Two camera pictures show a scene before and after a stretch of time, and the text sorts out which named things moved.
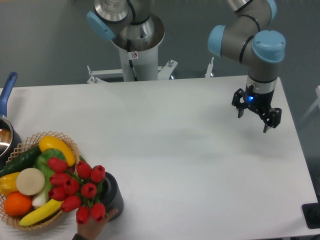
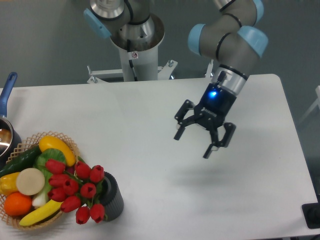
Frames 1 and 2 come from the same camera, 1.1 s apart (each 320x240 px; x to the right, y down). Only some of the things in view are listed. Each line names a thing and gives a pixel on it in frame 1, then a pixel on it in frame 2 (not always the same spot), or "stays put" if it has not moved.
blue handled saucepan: (10, 144) stays put
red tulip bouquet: (79, 187) stays put
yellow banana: (40, 212) stays put
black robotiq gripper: (260, 102) → (210, 112)
